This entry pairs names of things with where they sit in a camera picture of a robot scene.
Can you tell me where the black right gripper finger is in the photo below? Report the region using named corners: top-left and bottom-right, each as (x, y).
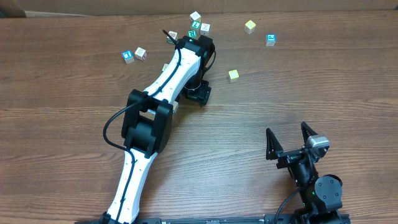
top-left (300, 121), bottom-right (318, 146)
top-left (266, 128), bottom-right (284, 160)

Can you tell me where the blue top wooden block right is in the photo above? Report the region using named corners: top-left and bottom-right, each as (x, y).
top-left (266, 34), bottom-right (276, 47)

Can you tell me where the green L wooden block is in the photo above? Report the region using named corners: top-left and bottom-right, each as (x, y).
top-left (190, 21), bottom-right (201, 30)

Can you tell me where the blue side picture block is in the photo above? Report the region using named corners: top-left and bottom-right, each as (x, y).
top-left (162, 63), bottom-right (168, 72)

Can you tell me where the plain wooden picture block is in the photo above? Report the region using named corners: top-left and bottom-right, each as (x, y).
top-left (172, 101), bottom-right (179, 113)

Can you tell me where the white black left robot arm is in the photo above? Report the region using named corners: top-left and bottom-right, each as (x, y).
top-left (99, 35), bottom-right (216, 223)

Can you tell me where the green R wooden block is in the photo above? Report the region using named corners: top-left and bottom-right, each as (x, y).
top-left (188, 30), bottom-right (197, 39)

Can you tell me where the white X wooden block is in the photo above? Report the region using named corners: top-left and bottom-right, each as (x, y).
top-left (200, 23), bottom-right (210, 36)

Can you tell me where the yellow top wooden block far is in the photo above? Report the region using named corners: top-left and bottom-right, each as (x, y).
top-left (244, 20), bottom-right (256, 34)

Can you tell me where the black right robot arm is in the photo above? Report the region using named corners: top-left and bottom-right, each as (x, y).
top-left (264, 122), bottom-right (351, 224)

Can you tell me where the yellow wooden block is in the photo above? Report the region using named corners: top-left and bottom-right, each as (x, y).
top-left (228, 70), bottom-right (239, 83)
top-left (244, 20), bottom-right (256, 34)

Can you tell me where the green B wooden block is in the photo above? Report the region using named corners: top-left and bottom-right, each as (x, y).
top-left (167, 30), bottom-right (178, 44)

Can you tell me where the yellow top wooden block near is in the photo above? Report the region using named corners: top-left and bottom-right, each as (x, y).
top-left (228, 70), bottom-right (239, 83)

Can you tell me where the blue top wooden block left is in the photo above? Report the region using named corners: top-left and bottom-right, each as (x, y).
top-left (122, 50), bottom-right (134, 63)

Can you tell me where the blue wooden block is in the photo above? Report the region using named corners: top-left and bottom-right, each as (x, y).
top-left (266, 34), bottom-right (276, 47)
top-left (122, 50), bottom-right (134, 63)

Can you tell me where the white top block back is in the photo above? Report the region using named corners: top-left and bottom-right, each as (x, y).
top-left (190, 11), bottom-right (201, 22)

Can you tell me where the red letter wooden block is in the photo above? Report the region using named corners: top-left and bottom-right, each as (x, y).
top-left (134, 47), bottom-right (147, 61)

